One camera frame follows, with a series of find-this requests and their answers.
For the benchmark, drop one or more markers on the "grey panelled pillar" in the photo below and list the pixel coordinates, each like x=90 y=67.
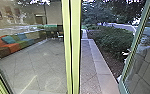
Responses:
x=148 y=70

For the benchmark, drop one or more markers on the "brown lobby door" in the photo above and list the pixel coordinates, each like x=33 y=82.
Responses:
x=40 y=19

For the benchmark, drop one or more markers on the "green framed glass door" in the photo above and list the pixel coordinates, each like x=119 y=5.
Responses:
x=71 y=46

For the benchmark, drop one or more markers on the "multicolour lobby sofa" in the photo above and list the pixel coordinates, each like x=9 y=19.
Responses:
x=12 y=43

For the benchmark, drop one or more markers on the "small lobby chair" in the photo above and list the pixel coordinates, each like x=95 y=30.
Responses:
x=60 y=34

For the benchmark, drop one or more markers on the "dark green hedge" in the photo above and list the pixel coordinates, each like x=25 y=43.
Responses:
x=114 y=40

